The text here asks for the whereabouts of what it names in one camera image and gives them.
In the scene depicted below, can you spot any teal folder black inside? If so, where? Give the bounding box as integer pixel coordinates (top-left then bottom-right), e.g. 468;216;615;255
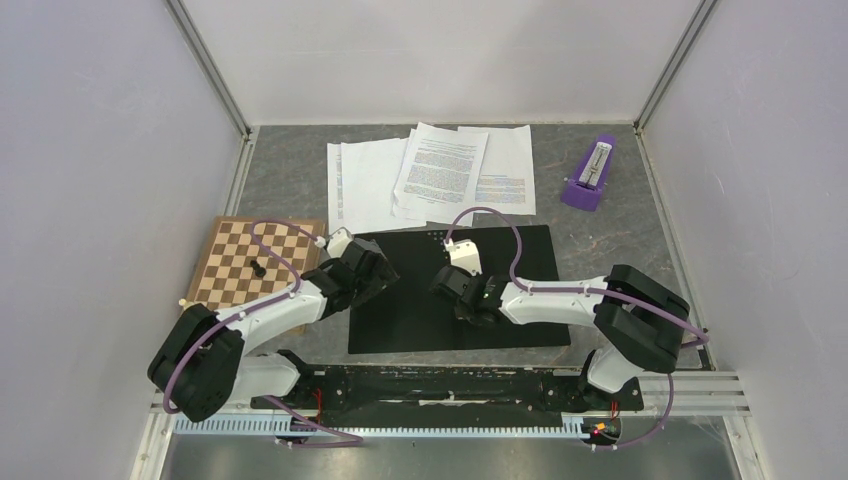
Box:
347;225;571;354

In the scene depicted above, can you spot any printed paper sheet top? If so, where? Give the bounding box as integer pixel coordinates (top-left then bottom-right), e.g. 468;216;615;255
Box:
391;123;489;224

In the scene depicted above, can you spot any printed paper sheet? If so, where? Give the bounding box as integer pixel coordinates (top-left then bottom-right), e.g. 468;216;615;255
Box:
458;125;537;215
391;123;489;224

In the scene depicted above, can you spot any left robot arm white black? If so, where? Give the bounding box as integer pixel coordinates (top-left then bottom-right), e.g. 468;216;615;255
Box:
147;238;399;422

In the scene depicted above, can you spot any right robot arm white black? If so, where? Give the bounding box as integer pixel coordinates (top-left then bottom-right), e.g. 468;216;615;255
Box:
430;265;688;408

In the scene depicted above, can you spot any black chess piece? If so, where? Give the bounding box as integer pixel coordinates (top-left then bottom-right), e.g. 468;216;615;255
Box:
249;260;267;278

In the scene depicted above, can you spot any wooden chessboard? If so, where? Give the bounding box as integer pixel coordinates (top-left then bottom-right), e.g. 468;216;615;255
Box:
172;216;326;343

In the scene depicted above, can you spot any purple metronome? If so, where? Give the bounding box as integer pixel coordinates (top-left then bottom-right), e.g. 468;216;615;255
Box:
560;134;616;212

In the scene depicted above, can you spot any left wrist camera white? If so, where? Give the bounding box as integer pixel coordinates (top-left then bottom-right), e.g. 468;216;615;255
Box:
313;227;355;258

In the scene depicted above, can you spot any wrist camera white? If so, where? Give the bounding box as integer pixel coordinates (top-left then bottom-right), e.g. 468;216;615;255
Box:
313;227;355;258
443;239;482;276

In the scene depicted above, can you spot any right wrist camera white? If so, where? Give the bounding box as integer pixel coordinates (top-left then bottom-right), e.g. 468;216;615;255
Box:
443;239;482;276

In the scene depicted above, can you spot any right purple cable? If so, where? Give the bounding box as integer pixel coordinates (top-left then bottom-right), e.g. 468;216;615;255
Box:
443;207;710;452

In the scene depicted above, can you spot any purple cable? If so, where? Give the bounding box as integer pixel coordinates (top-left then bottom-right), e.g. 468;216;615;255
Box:
162;219;366;449
443;207;710;452

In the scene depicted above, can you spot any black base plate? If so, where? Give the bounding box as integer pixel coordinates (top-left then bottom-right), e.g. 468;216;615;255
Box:
282;364;644;428

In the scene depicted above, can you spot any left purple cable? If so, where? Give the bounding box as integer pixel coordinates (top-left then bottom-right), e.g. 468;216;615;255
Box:
162;219;366;449

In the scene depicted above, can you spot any white toothed cable duct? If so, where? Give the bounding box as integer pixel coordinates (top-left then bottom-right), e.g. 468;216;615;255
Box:
173;412;590;440

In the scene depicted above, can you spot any aluminium frame rail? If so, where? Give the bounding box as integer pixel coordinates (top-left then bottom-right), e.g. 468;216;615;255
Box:
148;369;753;417

